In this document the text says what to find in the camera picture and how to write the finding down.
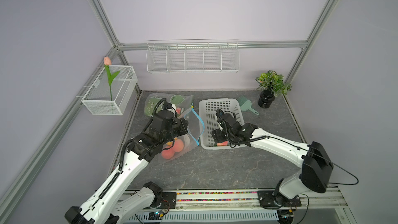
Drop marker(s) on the white wire side basket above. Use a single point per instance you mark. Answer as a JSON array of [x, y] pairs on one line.
[[97, 98]]

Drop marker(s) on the green printed zip-top bag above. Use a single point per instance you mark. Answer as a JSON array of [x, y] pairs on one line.
[[177, 100]]

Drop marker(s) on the green artificial plant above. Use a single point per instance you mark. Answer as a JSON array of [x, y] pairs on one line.
[[274, 83]]

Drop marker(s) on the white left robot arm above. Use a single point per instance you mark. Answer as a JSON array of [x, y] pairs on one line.
[[104, 206]]

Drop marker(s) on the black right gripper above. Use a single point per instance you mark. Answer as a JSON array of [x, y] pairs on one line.
[[215, 135]]

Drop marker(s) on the white vent grille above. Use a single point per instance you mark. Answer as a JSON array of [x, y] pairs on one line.
[[176, 217]]

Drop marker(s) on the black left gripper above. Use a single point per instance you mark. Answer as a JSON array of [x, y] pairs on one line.
[[182, 124]]

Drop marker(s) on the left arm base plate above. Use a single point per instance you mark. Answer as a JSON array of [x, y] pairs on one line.
[[165, 200]]

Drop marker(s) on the black plant vase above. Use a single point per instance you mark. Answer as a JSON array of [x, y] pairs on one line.
[[266, 98]]

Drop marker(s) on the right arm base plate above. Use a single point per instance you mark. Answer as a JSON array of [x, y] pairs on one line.
[[268, 199]]

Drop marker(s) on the green hand brush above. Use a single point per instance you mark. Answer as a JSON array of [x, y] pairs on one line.
[[246, 105]]

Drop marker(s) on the clear bag with blue zipper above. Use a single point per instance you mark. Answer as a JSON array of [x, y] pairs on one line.
[[191, 140]]

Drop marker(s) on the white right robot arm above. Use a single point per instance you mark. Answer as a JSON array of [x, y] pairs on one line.
[[315, 167]]

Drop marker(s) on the pink artificial tulip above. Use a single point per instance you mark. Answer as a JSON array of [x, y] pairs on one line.
[[110, 76]]

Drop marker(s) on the white wire wall shelf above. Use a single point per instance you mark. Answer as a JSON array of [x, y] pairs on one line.
[[193, 56]]

